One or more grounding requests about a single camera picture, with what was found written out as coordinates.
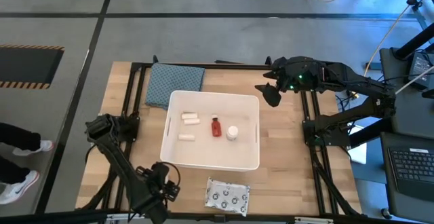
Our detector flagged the person's shoe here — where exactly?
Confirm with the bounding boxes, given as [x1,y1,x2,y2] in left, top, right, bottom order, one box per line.
[0,170,41,206]
[12,139,55,157]

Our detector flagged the white plastic package recycle print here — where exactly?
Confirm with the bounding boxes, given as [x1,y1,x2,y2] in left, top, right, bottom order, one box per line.
[204,176,251,217]

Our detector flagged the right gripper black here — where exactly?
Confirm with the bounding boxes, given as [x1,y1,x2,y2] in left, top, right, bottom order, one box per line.
[254,56,322,109]

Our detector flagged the black stand pole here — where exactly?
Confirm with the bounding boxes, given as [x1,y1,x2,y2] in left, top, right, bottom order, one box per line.
[394,22,434,60]

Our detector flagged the white pill bottle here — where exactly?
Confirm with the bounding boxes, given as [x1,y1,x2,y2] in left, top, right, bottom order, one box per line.
[226,125,239,141]

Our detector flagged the white cable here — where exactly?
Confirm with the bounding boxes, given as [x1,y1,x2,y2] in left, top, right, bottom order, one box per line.
[394,64,434,95]

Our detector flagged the white perforated plastic basket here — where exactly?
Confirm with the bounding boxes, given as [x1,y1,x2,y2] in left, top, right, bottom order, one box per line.
[159,90,261,172]

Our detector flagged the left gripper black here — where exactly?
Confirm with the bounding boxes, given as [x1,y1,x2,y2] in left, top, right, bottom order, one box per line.
[136,162,182,203]

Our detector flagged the black mat hazard stripes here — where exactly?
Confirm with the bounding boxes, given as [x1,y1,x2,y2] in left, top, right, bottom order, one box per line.
[0,43,66,90]

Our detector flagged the red bottle white cap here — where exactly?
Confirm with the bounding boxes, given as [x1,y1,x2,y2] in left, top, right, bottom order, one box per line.
[211,113,223,138]

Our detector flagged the blue patterned cloth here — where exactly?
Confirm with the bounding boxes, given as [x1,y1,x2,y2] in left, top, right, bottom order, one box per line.
[144,62,206,111]

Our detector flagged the black laptop keyboard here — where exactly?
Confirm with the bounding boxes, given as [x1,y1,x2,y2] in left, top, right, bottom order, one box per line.
[387,147,434,203]

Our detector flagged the person's leg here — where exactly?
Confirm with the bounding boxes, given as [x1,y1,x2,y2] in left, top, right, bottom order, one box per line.
[0,122,42,152]
[0,155,30,185]

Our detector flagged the white floor sheet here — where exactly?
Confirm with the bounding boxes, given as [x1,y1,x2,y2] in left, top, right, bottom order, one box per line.
[347,125,368,166]

